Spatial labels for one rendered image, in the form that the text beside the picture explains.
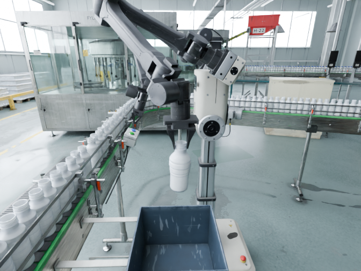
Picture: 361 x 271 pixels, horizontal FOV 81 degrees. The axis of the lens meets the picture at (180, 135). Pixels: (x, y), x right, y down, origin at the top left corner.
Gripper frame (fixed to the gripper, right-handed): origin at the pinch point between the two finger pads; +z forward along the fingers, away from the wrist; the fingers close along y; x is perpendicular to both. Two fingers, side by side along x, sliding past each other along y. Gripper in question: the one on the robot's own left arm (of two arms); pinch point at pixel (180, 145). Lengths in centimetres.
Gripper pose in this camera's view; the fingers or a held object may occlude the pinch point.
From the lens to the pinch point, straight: 66.4
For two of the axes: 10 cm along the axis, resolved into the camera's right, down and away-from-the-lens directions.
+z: 0.1, 9.4, 3.4
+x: -0.7, -3.3, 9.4
